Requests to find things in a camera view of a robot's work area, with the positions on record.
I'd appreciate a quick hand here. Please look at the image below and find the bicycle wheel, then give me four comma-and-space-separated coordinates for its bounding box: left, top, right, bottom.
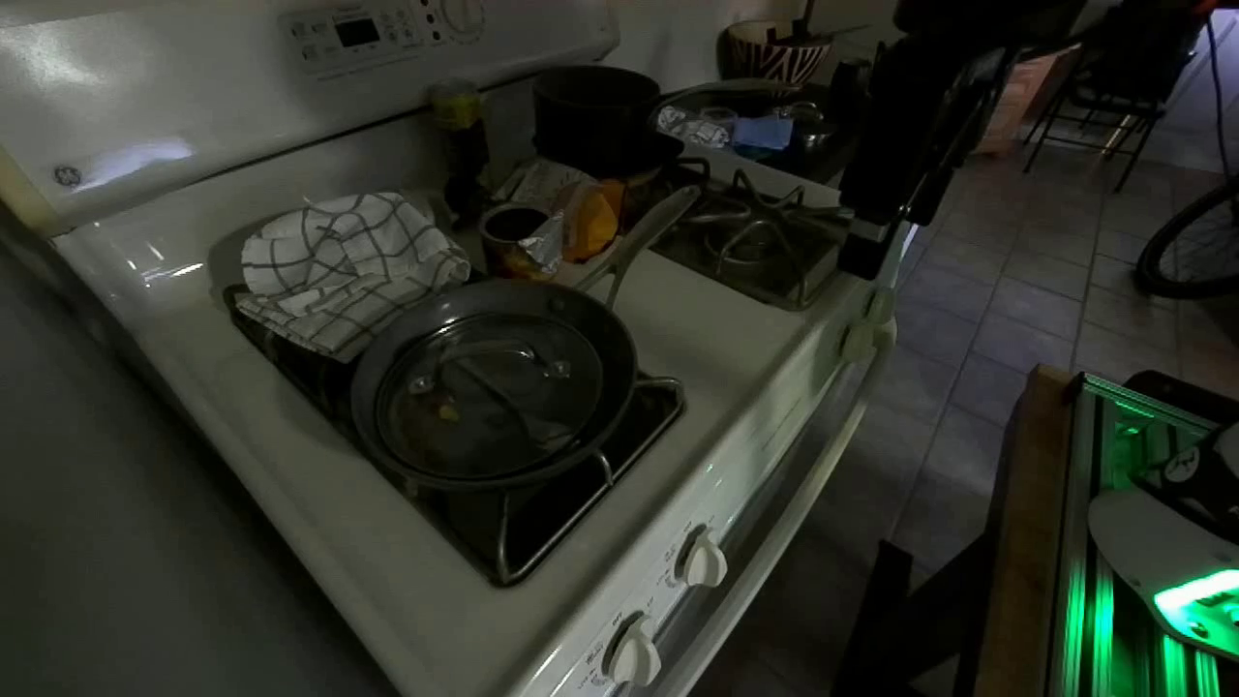
1136, 177, 1239, 299

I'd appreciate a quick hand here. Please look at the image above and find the front stove knob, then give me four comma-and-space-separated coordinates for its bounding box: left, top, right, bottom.
601, 617, 661, 687

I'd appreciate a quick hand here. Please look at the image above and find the black chair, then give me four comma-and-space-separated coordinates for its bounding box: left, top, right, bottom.
1027, 0, 1216, 186

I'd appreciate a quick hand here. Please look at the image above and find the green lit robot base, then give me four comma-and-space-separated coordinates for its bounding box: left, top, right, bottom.
1051, 370, 1239, 697

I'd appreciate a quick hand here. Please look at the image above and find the black front burner grate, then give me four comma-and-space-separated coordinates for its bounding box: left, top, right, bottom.
232, 314, 685, 587

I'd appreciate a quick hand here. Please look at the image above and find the white checked tea towel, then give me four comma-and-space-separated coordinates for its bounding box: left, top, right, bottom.
236, 190, 471, 360

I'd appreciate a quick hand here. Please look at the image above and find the black burner grate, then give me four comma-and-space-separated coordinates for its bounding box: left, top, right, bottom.
232, 314, 685, 587
656, 169, 847, 311

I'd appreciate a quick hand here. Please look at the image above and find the grey frying pan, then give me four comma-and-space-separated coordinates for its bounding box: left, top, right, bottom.
350, 186, 699, 492

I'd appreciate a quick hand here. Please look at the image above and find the dark bottle yellow cap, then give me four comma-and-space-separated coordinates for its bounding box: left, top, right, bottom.
431, 80, 490, 228

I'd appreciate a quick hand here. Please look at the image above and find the white gas stove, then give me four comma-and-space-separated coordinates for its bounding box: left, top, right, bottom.
0, 0, 889, 697

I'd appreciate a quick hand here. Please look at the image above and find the dish with blue items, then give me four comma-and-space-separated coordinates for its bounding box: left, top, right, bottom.
649, 76, 844, 169

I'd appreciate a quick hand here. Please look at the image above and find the stove knob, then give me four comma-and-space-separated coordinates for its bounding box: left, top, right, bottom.
674, 525, 728, 587
601, 617, 661, 687

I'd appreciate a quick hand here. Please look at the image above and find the wooden board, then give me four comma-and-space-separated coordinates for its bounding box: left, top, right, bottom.
971, 366, 1069, 697

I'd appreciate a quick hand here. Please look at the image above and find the black cooking pot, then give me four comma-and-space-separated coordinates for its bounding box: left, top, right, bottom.
534, 64, 661, 177

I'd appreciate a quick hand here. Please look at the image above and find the zebra pattern basket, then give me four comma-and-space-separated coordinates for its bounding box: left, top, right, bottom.
715, 19, 834, 84

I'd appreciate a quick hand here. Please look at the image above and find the black rear burner grate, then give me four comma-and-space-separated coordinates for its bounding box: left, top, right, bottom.
656, 169, 847, 311

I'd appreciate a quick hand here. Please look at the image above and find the white mug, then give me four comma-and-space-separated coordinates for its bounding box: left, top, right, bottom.
480, 205, 563, 277

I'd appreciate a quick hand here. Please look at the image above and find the clear glass pot lid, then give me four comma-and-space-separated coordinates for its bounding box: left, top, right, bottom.
372, 311, 617, 483

